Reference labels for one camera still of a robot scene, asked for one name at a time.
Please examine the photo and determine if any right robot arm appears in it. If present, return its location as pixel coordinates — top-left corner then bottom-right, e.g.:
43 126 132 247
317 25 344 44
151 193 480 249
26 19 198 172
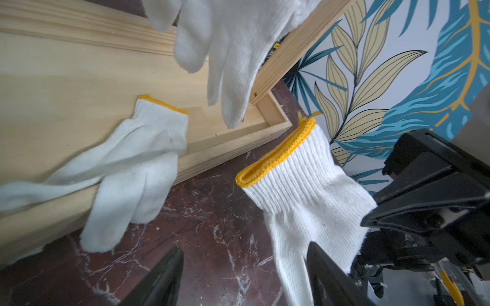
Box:
353 129 489 305

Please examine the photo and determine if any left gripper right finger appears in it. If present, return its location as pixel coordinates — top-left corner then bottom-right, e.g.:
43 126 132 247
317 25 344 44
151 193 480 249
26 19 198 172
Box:
306 242 374 305

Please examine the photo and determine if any wooden hanging rack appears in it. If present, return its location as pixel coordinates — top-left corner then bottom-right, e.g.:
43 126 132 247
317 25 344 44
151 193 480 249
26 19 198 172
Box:
1 1 350 265

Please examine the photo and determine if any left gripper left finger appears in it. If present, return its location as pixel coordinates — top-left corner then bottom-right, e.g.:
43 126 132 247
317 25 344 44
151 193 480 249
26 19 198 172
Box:
119 244 184 306

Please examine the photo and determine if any white glove back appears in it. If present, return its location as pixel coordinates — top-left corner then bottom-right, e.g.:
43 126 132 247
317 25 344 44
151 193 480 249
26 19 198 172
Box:
1 95 189 252

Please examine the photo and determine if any white glove bottom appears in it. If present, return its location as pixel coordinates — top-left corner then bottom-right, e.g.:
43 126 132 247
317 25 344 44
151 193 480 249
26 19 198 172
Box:
236 117 376 305

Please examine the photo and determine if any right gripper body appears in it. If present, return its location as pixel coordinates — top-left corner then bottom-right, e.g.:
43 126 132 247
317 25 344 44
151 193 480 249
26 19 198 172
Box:
359 129 489 268

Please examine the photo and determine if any white glove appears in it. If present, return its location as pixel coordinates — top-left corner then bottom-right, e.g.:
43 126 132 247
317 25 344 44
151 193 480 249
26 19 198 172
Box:
1 95 189 252
236 117 376 305
142 0 319 129

